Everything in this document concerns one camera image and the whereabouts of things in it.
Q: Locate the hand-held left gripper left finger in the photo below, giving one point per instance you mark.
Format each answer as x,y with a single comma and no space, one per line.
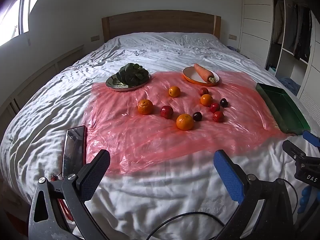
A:
95,175

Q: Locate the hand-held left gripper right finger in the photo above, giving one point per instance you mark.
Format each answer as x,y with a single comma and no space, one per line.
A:
228,175

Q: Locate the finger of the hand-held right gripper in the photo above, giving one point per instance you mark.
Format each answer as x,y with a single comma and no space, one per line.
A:
296,150
311,138

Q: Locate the green rectangular tray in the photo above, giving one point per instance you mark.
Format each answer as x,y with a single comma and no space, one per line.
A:
285,107

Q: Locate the small red apple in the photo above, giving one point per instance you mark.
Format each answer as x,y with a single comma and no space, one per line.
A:
218,116
214,107
166,111
203,90

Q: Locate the dark plum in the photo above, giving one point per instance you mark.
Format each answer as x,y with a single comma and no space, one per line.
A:
197,116
224,102

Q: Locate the orange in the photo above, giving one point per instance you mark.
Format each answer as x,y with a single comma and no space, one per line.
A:
185,122
145,106
174,91
206,100

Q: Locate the person's right hand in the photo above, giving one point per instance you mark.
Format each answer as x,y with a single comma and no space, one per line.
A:
305,198

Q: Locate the black smartphone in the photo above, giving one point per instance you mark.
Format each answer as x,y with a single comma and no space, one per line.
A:
73,150

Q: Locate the pink plastic sheet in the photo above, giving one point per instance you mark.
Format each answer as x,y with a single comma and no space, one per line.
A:
140,140

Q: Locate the blue cloth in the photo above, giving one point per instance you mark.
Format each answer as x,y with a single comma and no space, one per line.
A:
290,85

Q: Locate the light blue container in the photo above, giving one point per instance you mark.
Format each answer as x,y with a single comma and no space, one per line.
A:
271,68

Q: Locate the grey patterned plate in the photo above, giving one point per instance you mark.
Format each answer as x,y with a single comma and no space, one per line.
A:
111,83

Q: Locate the carrot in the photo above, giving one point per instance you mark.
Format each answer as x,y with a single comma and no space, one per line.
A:
203,72

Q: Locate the orange rimmed white plate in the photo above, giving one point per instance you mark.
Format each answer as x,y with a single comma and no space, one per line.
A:
191,76

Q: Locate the dark green leafy vegetable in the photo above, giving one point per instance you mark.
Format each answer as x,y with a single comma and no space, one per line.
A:
132,75

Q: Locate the hanging clothes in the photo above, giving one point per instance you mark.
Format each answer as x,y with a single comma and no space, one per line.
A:
297,30

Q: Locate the small blue bedside item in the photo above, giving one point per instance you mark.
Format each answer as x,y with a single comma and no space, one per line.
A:
231,48

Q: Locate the white wardrobe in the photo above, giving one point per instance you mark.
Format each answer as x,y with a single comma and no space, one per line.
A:
255,17

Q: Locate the bed with white sheet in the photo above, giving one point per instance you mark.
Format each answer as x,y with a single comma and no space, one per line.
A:
160,52

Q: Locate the wooden headboard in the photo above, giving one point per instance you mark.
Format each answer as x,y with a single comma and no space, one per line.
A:
160,22

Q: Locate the window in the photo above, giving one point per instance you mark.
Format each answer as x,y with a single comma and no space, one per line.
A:
15,17

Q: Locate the wall socket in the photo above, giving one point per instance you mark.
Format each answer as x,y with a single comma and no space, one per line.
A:
94,38
232,36

